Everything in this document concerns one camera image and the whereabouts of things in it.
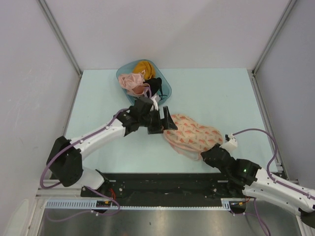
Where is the right aluminium frame post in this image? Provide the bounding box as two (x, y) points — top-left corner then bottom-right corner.
(251, 0), (298, 76)

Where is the purple cable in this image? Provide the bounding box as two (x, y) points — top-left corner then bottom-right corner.
(232, 129), (315, 236)
(40, 86), (153, 222)

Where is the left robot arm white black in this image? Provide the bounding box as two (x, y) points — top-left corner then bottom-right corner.
(43, 97), (178, 197)

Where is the grey slotted cable duct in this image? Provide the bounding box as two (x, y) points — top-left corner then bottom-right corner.
(45, 198), (246, 210)

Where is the aluminium rail beam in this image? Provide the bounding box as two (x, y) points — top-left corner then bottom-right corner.
(38, 179), (246, 199)

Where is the aluminium frame post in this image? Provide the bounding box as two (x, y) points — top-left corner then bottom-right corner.
(251, 0), (298, 76)
(36, 0), (83, 78)

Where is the pink bra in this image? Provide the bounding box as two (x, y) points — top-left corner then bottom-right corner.
(118, 73), (151, 97)

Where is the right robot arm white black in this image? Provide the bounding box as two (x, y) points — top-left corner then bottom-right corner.
(201, 145), (315, 228)

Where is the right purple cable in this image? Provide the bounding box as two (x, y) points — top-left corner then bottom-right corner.
(232, 129), (315, 236)

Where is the floral mesh laundry bag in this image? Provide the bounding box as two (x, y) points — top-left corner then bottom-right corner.
(163, 114), (223, 161)

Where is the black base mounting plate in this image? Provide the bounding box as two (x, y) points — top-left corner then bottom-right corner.
(50, 172), (287, 207)

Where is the left aluminium frame post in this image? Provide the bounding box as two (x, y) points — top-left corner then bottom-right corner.
(36, 0), (83, 78)

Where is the black bra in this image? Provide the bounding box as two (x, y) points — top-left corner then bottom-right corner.
(135, 77), (167, 101)

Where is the mustard yellow garment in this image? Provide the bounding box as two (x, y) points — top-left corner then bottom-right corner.
(132, 60), (156, 81)

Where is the teal plastic basin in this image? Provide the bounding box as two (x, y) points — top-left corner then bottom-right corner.
(116, 59), (172, 106)

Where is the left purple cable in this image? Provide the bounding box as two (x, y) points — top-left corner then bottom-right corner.
(40, 86), (153, 222)

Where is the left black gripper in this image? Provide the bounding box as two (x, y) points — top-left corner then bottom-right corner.
(139, 106), (177, 134)

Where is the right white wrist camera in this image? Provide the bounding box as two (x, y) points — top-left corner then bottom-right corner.
(220, 134), (238, 152)

